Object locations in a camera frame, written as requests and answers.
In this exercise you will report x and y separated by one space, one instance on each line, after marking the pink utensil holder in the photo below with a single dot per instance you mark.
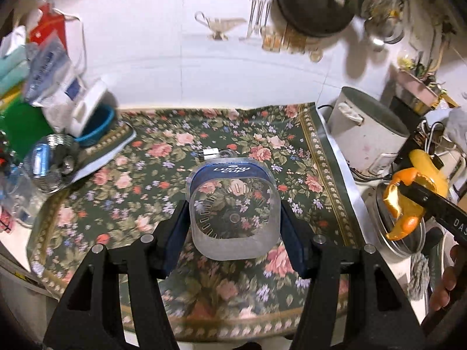
416 87

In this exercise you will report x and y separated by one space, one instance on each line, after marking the clear plastic water bottle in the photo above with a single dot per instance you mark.
20 197

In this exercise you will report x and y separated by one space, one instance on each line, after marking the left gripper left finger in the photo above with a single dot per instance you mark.
88 315

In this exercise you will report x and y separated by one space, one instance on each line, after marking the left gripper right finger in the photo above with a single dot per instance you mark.
379 315

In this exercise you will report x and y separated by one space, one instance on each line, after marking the white appliance box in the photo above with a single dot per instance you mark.
85 108

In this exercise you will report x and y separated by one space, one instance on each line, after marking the teal tissue packs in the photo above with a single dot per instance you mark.
14 69

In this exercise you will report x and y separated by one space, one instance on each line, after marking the orange peel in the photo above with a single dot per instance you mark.
406 213

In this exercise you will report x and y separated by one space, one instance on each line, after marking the red paper bag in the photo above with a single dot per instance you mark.
50 22

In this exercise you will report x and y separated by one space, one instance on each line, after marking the hanging steel ladle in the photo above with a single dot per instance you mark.
375 13

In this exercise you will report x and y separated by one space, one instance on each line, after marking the clear plastic cup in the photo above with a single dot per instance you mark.
234 208

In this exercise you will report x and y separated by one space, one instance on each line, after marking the stainless steel basin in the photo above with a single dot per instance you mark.
392 244

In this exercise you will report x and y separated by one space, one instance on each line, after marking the black hanging frying pan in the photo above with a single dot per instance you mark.
317 18

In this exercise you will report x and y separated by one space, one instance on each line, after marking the yellow lid black pot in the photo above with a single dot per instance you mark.
428 174

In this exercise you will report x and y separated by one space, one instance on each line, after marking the checkered dish cloth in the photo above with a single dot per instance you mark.
419 277

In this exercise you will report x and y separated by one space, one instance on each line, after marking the person's right hand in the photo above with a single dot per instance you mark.
441 296

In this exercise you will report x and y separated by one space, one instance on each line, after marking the clear plastic bag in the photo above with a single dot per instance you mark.
53 78

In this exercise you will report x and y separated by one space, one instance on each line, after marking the blue plastic bowl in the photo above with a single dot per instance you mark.
98 125

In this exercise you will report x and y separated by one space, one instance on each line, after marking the floral green tablecloth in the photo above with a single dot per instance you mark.
205 300

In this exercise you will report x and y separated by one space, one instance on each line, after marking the white rice cooker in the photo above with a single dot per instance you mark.
368 133

